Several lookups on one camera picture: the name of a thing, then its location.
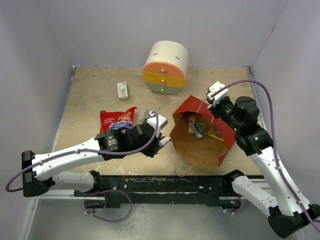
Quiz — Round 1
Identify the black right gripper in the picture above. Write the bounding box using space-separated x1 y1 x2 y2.
207 96 242 132

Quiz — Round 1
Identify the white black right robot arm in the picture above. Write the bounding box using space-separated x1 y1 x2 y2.
206 93 320 239

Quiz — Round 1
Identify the small white green box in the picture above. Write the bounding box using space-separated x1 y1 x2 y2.
116 82 129 101

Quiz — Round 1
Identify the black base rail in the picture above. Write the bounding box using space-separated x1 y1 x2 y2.
74 171 242 210

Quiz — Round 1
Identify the round white mini drawer chest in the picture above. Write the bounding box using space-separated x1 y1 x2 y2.
143 40 189 95

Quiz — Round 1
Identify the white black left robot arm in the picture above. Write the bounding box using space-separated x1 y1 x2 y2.
21 122 171 197

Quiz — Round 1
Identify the small white snack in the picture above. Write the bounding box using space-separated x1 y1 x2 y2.
158 136 172 149

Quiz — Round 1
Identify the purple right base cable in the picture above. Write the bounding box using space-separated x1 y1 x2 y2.
223 201 251 216

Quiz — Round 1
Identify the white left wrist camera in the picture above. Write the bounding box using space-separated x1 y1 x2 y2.
146 112 168 130

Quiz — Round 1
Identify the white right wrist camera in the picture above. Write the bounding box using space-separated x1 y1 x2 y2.
205 81 229 107

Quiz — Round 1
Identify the silver foil snack packet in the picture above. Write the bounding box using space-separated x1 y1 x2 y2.
188 116 208 139

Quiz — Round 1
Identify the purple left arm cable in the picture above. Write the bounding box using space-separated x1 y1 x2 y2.
5 109 160 193

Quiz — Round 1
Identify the red brown paper bag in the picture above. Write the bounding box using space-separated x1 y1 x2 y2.
170 95 235 169

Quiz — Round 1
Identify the yellow candy packet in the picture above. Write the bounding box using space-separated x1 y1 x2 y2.
187 122 226 142

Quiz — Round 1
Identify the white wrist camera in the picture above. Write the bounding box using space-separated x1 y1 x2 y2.
205 81 229 107
146 112 168 130

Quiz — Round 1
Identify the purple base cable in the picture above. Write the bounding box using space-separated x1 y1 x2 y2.
83 189 133 222
223 201 251 216

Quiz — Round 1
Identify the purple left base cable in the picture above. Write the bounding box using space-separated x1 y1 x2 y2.
83 189 133 222

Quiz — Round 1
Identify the red candy snack bag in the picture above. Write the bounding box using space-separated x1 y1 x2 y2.
100 107 137 133

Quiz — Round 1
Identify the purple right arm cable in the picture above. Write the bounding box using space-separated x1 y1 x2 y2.
213 79 320 233

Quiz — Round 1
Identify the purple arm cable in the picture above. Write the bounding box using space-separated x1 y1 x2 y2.
5 109 160 193
213 79 320 233

